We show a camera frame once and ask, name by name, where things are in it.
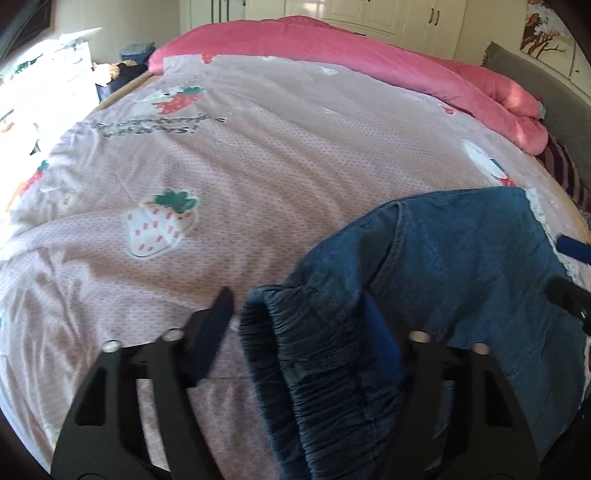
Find pink strawberry print bedsheet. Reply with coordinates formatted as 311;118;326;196
0;54;585;480

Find floral wall picture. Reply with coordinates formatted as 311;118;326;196
520;3;572;59

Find grey upholstered headboard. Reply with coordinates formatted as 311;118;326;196
483;42;591;162

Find cream wardrobe with black handles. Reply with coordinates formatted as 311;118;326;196
179;0;528;61

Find striped purple pillow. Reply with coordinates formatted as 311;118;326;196
536;134;590;213

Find blue denim lace-trimmed pants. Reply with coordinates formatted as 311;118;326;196
239;186;589;479

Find white dresser with clutter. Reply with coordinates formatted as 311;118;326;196
1;28;100;150

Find pink fleece blanket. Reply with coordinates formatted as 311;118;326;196
148;16;548;156

